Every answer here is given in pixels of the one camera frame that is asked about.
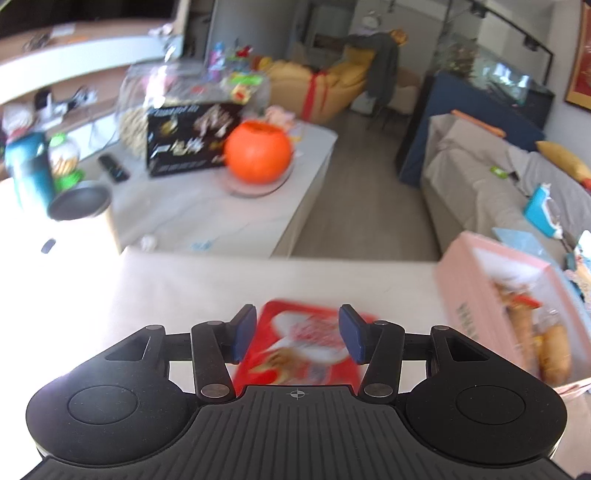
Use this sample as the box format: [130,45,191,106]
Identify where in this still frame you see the glass plate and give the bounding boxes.
[223,168,297,199]

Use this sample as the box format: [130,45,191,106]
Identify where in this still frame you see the pink cardboard box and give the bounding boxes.
[435,231,591,394]

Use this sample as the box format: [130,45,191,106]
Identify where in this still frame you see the blue cabinet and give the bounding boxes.
[399,71,546,188]

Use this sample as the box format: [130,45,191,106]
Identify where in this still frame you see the dark coat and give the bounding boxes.
[344,31,400,112]

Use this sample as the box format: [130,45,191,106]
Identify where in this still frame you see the teal tumbler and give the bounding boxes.
[4,132,59,211]

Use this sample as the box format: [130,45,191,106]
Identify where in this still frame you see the light blue paper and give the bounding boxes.
[491,226,549,260]

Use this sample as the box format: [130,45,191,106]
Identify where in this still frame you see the colourful water bottle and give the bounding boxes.
[206,41,228,80]

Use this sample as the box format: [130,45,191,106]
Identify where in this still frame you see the red snack bag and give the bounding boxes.
[232,298,380,394]

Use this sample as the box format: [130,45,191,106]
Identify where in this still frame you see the grey covered sofa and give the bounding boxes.
[420,113,591,265]

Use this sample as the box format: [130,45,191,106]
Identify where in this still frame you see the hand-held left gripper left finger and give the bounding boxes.
[104,304,257,401]

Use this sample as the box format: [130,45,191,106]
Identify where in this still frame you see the black remote control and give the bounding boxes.
[97,154,131,184]

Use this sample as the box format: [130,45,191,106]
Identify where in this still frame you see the yellow sofa with red ribbon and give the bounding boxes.
[259,45,376,124]

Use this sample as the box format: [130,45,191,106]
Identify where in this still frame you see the bagged bread loaf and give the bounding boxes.
[536,322,574,387]

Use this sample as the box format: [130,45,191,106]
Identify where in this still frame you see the orange pumpkin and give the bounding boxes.
[224,119,294,185]

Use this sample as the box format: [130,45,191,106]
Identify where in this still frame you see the pink plush toy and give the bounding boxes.
[265,104,297,133]

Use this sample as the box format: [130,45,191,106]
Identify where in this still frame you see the white tv cabinet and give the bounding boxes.
[0,18,191,121]

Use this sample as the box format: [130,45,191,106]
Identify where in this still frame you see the beige tablecloth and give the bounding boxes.
[107,246,463,398]

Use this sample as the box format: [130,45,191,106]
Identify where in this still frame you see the television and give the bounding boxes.
[0,0,186,40]

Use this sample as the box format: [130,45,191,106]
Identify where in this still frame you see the black printed box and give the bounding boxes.
[146,103,246,179]

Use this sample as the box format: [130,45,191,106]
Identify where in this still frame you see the glass aquarium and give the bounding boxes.
[433,41,556,121]

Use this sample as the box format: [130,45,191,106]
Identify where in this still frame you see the white coffee table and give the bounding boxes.
[0,121,341,259]

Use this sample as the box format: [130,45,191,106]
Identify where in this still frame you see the large glass jar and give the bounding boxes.
[115,62,271,158]

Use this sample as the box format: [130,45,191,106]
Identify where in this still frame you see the orange stick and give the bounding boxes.
[451,109,507,138]

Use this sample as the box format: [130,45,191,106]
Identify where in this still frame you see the small jar with green lid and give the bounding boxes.
[48,133,87,191]

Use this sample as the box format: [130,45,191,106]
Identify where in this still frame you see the framed wall picture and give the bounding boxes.
[565,25,591,110]

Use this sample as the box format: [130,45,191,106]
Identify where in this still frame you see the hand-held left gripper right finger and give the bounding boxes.
[338,304,490,400]

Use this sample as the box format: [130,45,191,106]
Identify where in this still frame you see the teal white pouch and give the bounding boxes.
[523,183,565,239]

